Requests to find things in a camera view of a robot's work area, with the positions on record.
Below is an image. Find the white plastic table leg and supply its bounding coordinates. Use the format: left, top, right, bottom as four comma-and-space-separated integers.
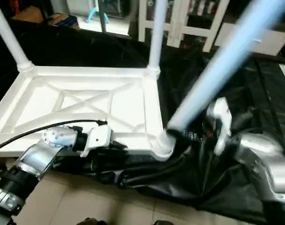
0, 0, 35, 73
147, 0, 168, 78
153, 0, 285, 156

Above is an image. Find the white plastic table top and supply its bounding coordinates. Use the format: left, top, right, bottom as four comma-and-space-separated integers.
0, 65, 178, 162

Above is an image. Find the black work mat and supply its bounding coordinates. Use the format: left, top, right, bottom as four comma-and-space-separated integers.
0, 21, 285, 223

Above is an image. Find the dark robot right foot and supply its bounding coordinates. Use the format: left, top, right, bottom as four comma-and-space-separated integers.
152, 219, 176, 225

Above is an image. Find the dark robot foot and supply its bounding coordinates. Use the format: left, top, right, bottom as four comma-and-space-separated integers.
152, 219, 176, 225
81, 218, 108, 225

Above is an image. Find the white glass-door cabinet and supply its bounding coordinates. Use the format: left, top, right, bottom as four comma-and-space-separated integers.
138, 0, 232, 53

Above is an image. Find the white low drawer unit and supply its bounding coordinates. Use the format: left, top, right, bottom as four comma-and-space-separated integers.
213, 23, 285, 57

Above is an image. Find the dark robot left foot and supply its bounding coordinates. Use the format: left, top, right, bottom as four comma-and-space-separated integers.
81, 218, 108, 225

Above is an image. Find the grey metal pole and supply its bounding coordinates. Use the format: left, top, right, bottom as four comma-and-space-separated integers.
98, 0, 110, 34

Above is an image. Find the light blue hose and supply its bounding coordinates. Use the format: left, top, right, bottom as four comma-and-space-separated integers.
86, 0, 111, 24

